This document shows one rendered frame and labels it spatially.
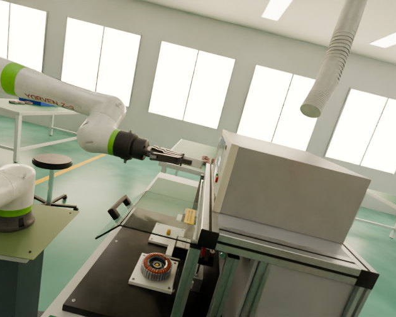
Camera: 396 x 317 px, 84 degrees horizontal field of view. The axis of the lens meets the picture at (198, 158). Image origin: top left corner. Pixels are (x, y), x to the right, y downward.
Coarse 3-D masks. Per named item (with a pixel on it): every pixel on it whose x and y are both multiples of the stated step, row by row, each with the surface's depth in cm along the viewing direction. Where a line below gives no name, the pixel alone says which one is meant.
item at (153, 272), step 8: (152, 256) 84; (160, 256) 85; (144, 264) 78; (152, 264) 82; (160, 264) 82; (168, 264) 81; (144, 272) 77; (152, 272) 76; (160, 272) 77; (168, 272) 79; (152, 280) 76; (160, 280) 77
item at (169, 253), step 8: (176, 240) 79; (168, 248) 80; (176, 248) 76; (184, 248) 76; (168, 256) 77; (176, 256) 76; (184, 256) 76; (200, 256) 78; (200, 264) 77; (208, 264) 76
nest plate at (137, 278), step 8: (144, 256) 88; (136, 264) 82; (176, 264) 87; (136, 272) 79; (136, 280) 76; (144, 280) 76; (168, 280) 79; (152, 288) 75; (160, 288) 75; (168, 288) 76
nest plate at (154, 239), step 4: (152, 236) 101; (156, 236) 102; (160, 236) 102; (148, 240) 98; (152, 240) 98; (156, 240) 99; (160, 240) 100; (164, 240) 100; (168, 240) 101; (172, 240) 102; (160, 244) 98; (164, 244) 98; (168, 244) 98; (172, 244) 99
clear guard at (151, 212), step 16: (144, 192) 77; (128, 208) 67; (144, 208) 66; (160, 208) 69; (176, 208) 71; (192, 208) 74; (112, 224) 60; (128, 224) 57; (144, 224) 58; (160, 224) 60; (176, 224) 62; (192, 240) 56
